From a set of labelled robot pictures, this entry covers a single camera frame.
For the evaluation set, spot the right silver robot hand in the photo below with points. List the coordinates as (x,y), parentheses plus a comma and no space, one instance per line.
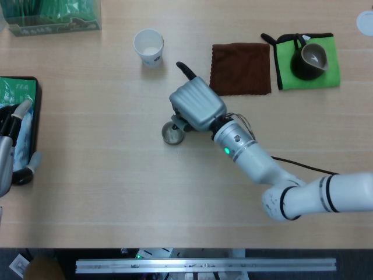
(198,102)

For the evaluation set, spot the small dark tea cup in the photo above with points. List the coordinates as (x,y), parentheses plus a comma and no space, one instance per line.
(172,138)

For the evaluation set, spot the green tea packet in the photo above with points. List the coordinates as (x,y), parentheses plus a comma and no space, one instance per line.
(17,90)

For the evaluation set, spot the green tea box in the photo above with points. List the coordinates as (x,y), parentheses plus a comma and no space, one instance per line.
(52,20)

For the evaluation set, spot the dark ceramic pitcher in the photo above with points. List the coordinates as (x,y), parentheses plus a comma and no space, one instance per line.
(303,70)

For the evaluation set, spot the black tray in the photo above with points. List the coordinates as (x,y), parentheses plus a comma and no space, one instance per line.
(37,128)

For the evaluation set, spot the green cloth black trim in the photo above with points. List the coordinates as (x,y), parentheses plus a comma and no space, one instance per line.
(284,64)

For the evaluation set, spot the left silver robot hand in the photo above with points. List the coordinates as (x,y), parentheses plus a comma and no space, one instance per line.
(6,157)

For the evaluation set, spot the brown cloth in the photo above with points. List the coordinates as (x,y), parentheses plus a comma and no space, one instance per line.
(240,70)

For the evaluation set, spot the white round lid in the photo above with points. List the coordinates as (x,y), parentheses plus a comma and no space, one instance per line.
(365,23)

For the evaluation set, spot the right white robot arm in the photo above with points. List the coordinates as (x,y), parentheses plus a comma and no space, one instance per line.
(256,166)

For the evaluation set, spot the white wall socket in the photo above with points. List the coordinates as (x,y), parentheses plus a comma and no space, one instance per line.
(19,265)

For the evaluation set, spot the blue wet wipes pack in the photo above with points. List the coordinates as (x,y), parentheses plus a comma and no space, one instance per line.
(24,140)

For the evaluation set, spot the aluminium rail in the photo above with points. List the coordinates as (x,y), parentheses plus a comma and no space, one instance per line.
(204,265)

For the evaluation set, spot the orange object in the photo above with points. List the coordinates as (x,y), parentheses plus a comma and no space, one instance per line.
(43,268)

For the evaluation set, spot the white paper cup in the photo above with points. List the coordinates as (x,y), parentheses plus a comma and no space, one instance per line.
(148,43)

